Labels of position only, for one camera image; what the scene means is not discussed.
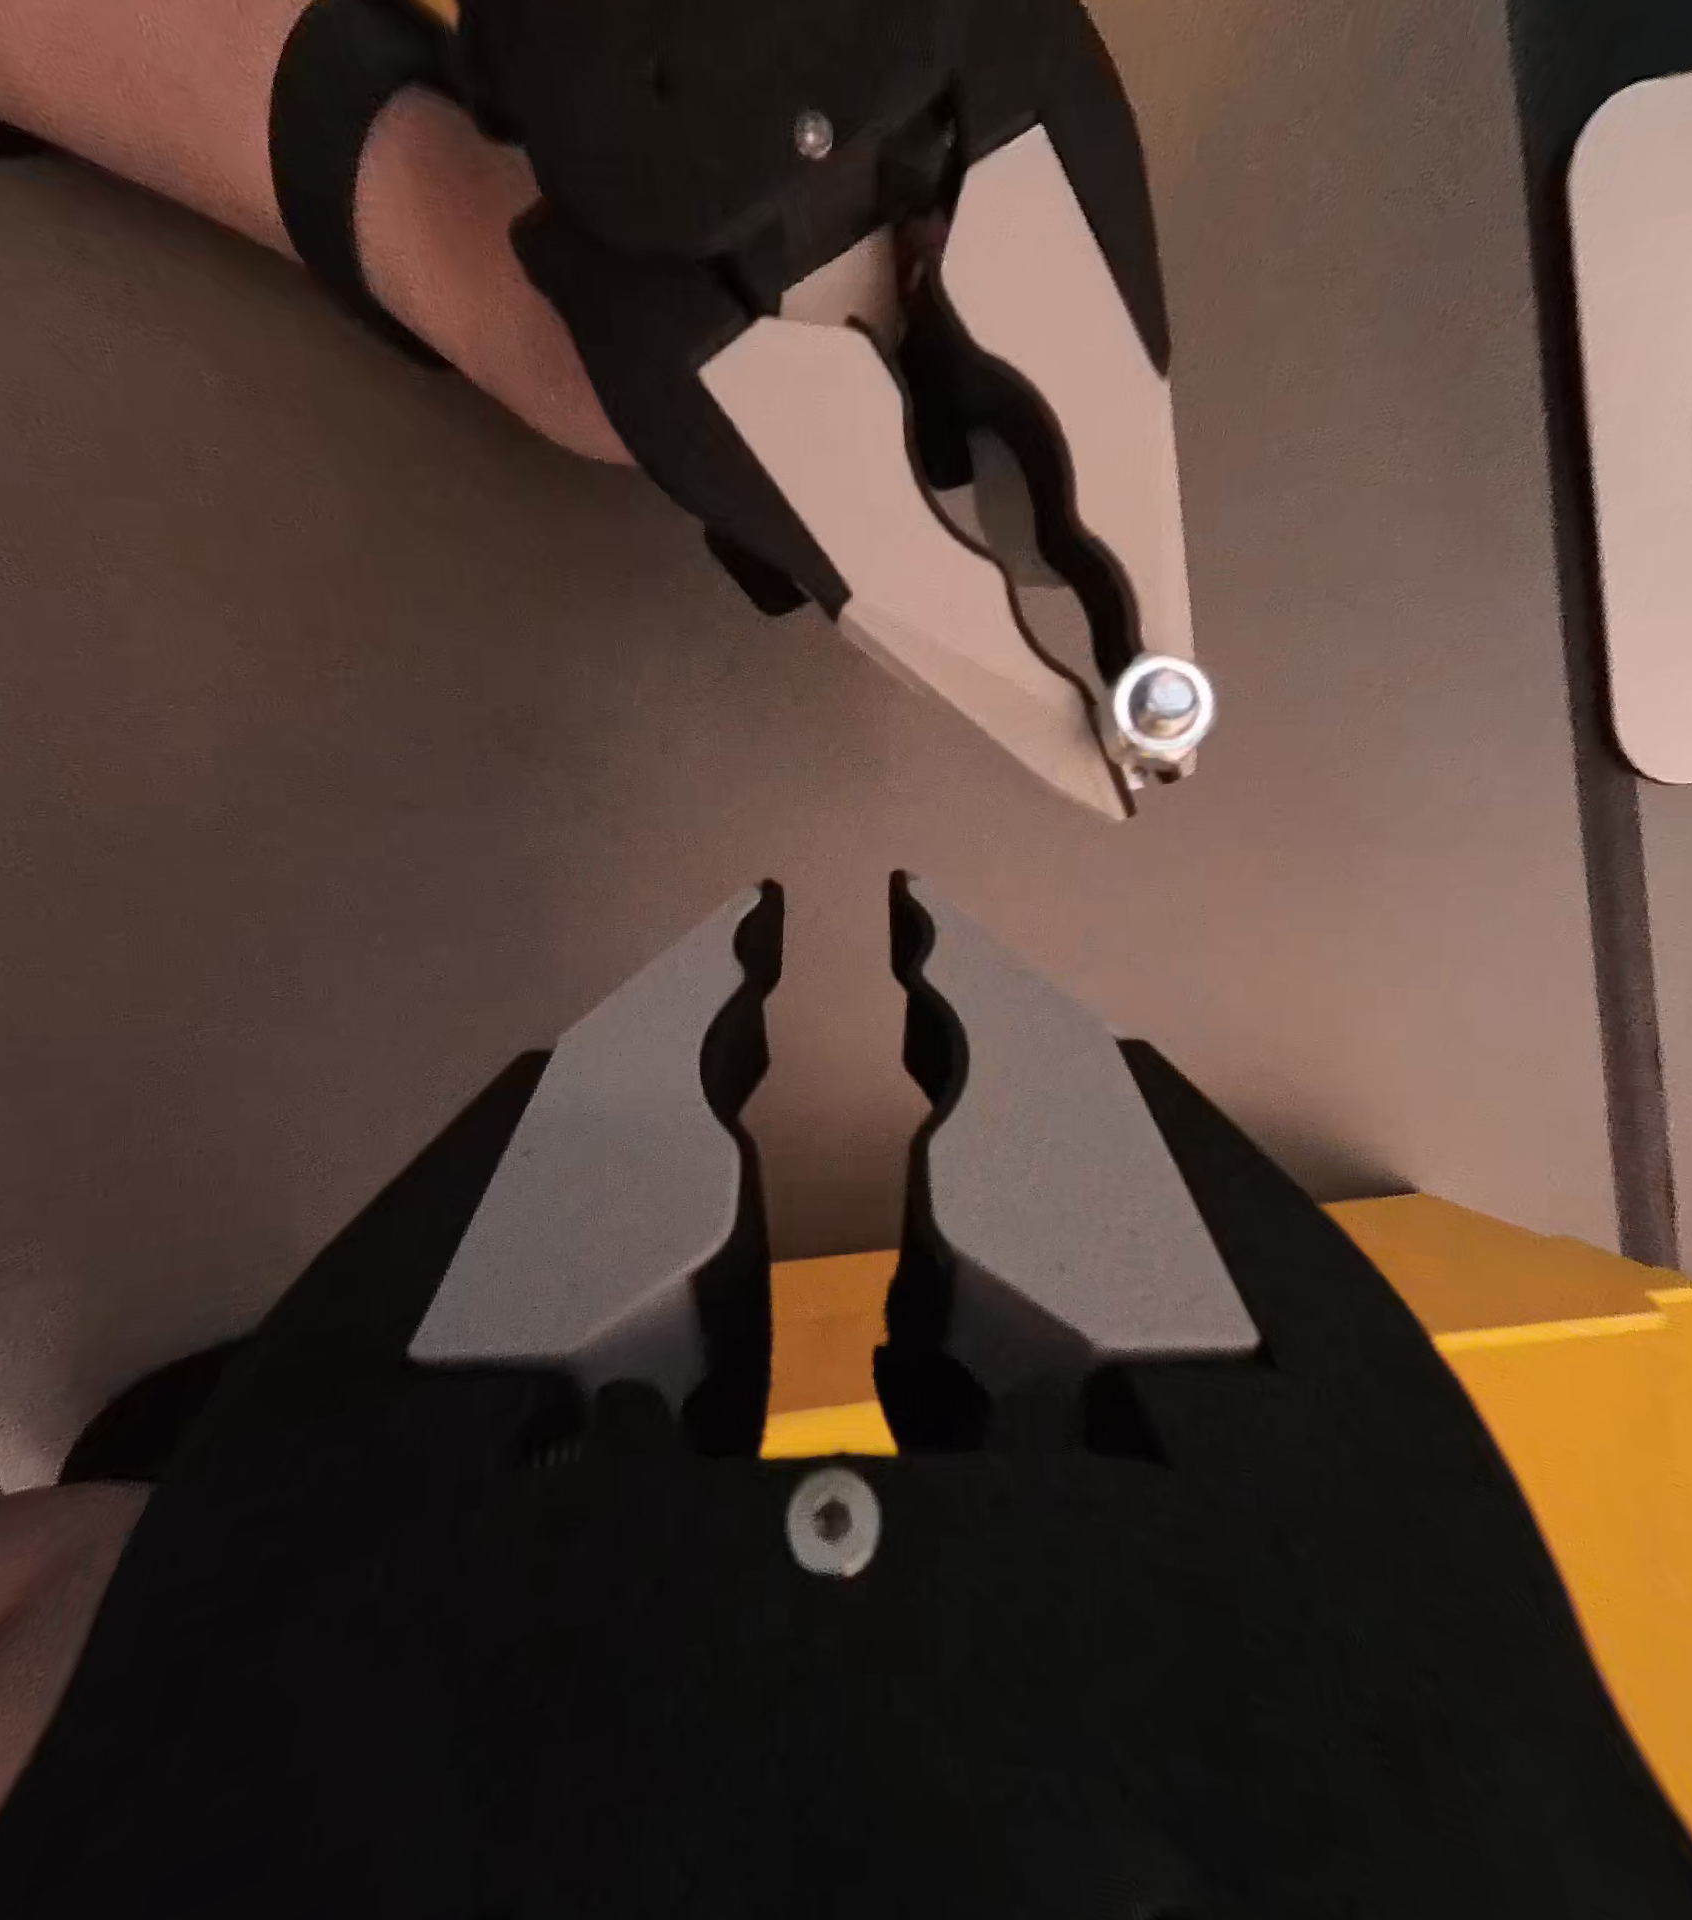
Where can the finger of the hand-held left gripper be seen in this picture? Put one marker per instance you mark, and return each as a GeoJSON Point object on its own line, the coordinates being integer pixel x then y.
{"type": "Point", "coordinates": [1086, 375]}
{"type": "Point", "coordinates": [846, 481]}

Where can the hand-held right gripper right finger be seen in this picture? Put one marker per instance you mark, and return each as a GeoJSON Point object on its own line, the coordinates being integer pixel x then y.
{"type": "Point", "coordinates": [1070, 1201]}

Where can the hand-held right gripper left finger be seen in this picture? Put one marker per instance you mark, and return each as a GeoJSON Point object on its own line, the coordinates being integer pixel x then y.
{"type": "Point", "coordinates": [606, 1201]}

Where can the silver hex bolt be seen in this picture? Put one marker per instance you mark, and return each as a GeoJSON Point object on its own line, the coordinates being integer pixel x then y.
{"type": "Point", "coordinates": [1161, 699]}

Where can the yellow plastic bin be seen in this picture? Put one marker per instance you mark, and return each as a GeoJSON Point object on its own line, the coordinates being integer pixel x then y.
{"type": "Point", "coordinates": [1580, 1500]}

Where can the person's left hand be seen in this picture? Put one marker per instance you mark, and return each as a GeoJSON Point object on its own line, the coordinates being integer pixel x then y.
{"type": "Point", "coordinates": [110, 104]}

